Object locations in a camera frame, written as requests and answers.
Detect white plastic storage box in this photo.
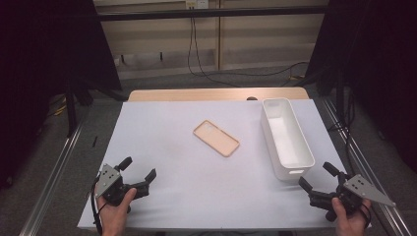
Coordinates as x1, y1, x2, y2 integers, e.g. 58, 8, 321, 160
260, 97, 317, 182

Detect person's right hand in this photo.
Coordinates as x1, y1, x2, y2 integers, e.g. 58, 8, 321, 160
330, 197, 373, 236

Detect black metal stand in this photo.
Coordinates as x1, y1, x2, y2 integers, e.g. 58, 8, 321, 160
64, 86, 79, 138

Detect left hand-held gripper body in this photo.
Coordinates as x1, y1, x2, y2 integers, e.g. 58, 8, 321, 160
94, 163, 150, 207

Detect wooden table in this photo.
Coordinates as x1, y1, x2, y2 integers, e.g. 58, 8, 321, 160
127, 87, 310, 103

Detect yellow cable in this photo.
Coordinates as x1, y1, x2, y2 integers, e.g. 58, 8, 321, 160
52, 102, 68, 117

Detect black wall cable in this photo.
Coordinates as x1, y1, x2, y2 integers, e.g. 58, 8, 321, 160
187, 17, 310, 89

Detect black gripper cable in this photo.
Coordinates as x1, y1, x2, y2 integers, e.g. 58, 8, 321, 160
358, 202, 374, 229
90, 176, 103, 236

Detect beige phone case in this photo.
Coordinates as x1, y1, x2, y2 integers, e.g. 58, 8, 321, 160
192, 119, 241, 158

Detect black floor cables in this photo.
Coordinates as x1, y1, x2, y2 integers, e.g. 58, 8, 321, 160
327, 89, 360, 173

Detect white wall outlet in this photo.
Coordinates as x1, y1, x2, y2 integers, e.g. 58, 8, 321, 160
185, 0, 210, 10

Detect metal floor rail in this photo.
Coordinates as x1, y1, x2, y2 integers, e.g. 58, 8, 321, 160
322, 97, 415, 236
19, 120, 85, 236

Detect white table cover sheet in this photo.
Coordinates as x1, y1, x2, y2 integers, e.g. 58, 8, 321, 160
77, 99, 349, 231

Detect black horizontal metal bar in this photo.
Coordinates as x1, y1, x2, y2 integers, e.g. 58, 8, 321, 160
97, 5, 329, 23

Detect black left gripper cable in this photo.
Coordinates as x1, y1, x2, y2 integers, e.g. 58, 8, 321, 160
90, 176, 103, 236

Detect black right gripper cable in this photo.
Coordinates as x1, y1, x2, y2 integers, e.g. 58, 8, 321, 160
358, 202, 374, 229

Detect person's left hand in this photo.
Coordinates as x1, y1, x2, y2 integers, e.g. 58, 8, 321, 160
96, 187, 138, 231

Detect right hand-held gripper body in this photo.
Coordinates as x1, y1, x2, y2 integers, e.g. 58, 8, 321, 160
309, 173, 396, 221

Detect black curtain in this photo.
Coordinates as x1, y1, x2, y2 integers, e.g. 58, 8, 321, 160
0, 0, 123, 192
304, 0, 417, 173

